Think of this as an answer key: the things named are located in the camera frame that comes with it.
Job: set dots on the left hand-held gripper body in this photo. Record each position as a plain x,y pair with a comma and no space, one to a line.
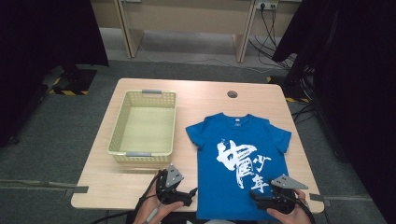
166,189

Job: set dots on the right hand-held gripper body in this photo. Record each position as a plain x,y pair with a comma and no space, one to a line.
281,199

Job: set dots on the blue t-shirt with white print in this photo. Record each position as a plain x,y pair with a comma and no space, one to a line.
211,186

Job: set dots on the person's right hand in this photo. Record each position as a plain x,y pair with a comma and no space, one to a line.
289,217

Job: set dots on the person's left hand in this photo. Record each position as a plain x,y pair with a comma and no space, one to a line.
155,213

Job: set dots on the pale green plastic basket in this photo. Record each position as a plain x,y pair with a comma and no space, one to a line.
146,130

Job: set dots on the yellow black striped tape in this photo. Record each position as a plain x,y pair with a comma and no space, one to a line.
297,100

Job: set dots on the long grey tape strip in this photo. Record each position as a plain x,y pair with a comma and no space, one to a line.
37,184

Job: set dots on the black stand base striped tape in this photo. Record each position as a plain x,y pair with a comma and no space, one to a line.
76,81

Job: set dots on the black curtain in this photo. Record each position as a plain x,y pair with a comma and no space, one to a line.
358,77
37,46

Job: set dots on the white wall socket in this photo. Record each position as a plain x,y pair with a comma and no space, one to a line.
266,3

